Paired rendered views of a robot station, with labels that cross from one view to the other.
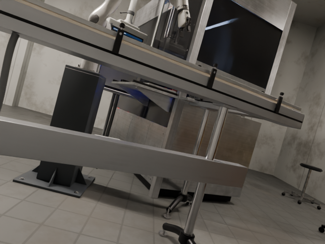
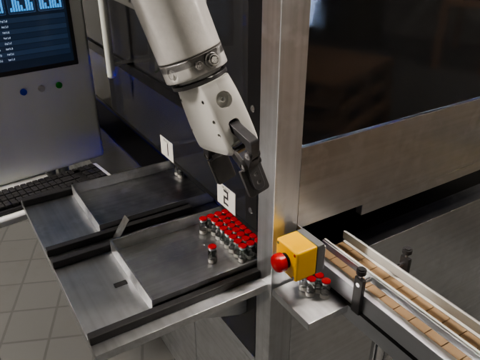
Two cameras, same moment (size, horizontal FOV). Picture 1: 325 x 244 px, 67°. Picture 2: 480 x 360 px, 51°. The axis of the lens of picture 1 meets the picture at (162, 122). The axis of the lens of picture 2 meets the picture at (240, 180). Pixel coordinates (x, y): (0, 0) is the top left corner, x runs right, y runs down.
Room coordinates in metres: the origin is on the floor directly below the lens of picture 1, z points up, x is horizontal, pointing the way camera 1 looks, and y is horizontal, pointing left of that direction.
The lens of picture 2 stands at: (1.13, 0.07, 1.63)
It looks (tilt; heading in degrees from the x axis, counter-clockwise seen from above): 28 degrees down; 355
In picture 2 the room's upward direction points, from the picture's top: straight up
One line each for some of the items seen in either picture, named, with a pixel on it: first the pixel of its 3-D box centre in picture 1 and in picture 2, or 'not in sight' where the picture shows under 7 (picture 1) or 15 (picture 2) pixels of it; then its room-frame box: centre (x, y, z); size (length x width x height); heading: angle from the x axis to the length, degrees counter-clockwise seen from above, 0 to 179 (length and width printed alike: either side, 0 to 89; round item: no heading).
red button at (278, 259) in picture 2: not in sight; (281, 261); (1.96, -0.09, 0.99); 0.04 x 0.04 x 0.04; 27
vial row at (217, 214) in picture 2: not in sight; (233, 234); (2.20, -0.01, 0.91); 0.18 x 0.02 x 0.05; 27
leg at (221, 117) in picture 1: (204, 175); not in sight; (1.27, -0.29, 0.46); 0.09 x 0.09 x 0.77; 27
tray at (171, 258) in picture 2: (160, 90); (195, 251); (2.15, 0.09, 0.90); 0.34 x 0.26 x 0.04; 117
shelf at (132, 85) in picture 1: (145, 90); (143, 235); (2.27, 0.23, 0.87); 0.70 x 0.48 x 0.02; 27
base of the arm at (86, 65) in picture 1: (90, 59); not in sight; (1.85, 0.65, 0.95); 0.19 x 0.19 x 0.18
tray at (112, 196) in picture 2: not in sight; (141, 193); (2.45, 0.25, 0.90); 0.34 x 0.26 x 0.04; 117
